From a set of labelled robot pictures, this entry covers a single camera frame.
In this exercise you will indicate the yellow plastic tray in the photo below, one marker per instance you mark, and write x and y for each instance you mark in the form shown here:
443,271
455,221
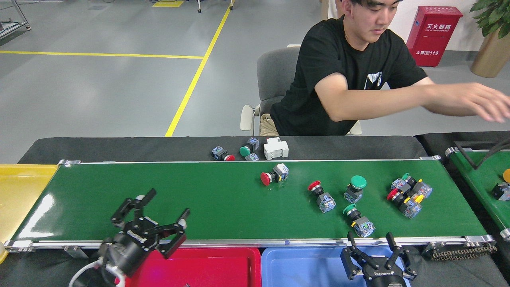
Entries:
20,191

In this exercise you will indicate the person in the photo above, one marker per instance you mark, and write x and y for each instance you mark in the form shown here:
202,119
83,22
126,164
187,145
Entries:
338,52

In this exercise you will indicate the green push button switch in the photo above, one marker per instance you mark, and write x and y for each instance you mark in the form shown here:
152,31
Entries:
362,226
400,184
246,150
358,182
501,192

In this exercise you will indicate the blue plastic tray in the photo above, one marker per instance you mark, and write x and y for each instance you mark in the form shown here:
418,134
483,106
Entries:
299,271

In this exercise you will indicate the red fire extinguisher box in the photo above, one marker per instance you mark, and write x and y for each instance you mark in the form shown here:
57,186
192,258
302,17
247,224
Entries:
434,36

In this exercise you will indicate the white circuit breaker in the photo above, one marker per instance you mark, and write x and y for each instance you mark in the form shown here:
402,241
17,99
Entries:
275,148

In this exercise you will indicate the black conveyor guide frame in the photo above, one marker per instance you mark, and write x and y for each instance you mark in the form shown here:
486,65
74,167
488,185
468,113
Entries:
466,156

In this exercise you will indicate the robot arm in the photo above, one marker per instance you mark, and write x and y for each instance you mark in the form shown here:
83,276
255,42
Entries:
95,279

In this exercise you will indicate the white wheeled stand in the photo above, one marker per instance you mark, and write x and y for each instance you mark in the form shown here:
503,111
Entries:
198,6

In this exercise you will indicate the green potted plant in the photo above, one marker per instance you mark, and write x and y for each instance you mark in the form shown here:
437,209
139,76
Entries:
493,16

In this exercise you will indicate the person's right forearm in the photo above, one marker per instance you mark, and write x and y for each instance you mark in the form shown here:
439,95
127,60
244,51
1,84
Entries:
378,103

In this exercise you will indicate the short green conveyor belt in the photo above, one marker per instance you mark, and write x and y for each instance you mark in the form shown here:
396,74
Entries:
484,179

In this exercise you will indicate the person's right hand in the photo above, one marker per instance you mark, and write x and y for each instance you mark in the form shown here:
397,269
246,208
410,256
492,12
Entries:
486,101

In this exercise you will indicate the cardboard box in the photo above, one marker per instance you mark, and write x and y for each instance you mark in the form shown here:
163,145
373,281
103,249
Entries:
327,10

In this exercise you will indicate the red plastic tray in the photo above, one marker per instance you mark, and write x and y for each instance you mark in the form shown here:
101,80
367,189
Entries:
207,271

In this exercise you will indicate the brass plant pot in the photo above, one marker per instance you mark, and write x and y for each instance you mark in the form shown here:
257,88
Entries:
492,56

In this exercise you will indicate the grey office chair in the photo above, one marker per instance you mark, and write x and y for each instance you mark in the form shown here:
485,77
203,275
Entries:
275,75

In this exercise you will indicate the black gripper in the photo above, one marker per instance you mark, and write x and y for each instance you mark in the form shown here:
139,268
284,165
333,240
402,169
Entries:
133,243
382,279

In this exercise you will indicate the blue contact block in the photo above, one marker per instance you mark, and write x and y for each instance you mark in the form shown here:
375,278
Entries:
252,157

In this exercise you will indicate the long green conveyor belt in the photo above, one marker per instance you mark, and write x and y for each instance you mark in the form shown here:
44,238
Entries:
223,207

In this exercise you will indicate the metal rack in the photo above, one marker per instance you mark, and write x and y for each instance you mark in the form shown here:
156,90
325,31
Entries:
8,28

